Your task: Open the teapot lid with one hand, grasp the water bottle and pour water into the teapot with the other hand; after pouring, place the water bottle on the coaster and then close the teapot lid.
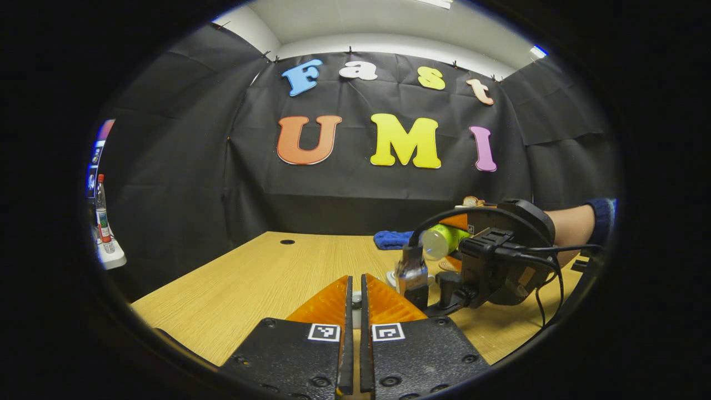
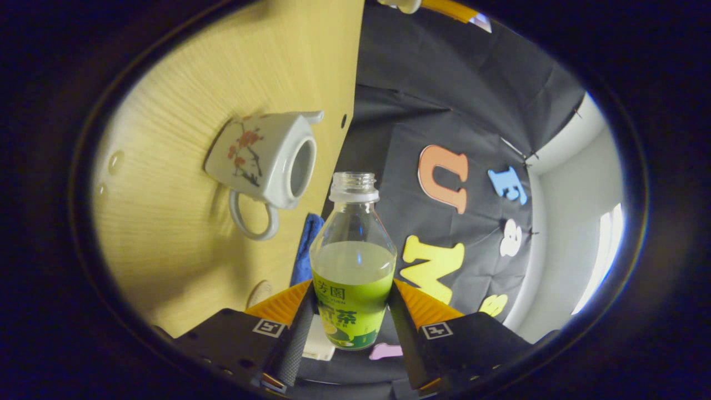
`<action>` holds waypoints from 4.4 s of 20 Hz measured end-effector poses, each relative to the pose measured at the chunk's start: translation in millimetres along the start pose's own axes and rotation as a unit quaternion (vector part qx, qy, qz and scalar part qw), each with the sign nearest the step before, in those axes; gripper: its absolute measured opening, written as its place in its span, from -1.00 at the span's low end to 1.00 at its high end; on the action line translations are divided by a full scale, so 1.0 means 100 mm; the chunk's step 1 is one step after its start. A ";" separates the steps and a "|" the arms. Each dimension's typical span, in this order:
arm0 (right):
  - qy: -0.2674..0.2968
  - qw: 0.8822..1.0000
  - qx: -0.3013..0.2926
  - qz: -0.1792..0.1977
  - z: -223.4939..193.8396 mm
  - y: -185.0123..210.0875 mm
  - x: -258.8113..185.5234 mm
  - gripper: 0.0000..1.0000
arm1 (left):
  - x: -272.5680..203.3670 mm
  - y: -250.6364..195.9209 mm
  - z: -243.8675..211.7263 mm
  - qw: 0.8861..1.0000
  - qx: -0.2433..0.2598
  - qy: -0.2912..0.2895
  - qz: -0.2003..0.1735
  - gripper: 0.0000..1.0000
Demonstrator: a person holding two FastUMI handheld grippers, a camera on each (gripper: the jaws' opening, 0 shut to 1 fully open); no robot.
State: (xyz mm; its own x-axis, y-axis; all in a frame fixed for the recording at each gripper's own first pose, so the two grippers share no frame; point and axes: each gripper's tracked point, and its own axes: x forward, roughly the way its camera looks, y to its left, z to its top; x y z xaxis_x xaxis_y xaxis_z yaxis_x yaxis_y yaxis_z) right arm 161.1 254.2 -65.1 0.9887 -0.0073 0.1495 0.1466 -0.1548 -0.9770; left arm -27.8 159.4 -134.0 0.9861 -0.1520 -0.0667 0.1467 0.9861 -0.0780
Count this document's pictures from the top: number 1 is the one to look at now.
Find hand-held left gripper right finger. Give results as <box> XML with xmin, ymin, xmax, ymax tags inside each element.
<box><xmin>360</xmin><ymin>273</ymin><xmax>492</xmax><ymax>400</ymax></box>

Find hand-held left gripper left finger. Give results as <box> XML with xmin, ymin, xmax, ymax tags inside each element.
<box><xmin>222</xmin><ymin>275</ymin><xmax>354</xmax><ymax>400</ymax></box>

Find clear green-label water bottle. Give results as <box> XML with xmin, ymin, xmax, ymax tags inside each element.
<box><xmin>420</xmin><ymin>223</ymin><xmax>473</xmax><ymax>261</ymax></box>

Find red-capped clear bottle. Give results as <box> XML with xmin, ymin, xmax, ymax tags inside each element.
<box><xmin>94</xmin><ymin>174</ymin><xmax>116</xmax><ymax>254</ymax></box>

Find blue towel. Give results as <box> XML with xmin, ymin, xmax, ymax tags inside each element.
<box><xmin>373</xmin><ymin>230</ymin><xmax>416</xmax><ymax>251</ymax></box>

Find small white side table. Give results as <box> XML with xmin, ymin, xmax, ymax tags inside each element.
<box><xmin>92</xmin><ymin>225</ymin><xmax>127</xmax><ymax>271</ymax></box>

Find black backdrop cloth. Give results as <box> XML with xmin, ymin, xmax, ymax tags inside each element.
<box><xmin>97</xmin><ymin>22</ymin><xmax>620</xmax><ymax>301</ymax></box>

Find computer monitor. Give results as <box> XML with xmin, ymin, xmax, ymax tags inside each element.
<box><xmin>86</xmin><ymin>119</ymin><xmax>116</xmax><ymax>198</ymax></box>

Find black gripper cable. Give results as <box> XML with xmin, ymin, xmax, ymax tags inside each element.
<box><xmin>410</xmin><ymin>206</ymin><xmax>606</xmax><ymax>328</ymax></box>

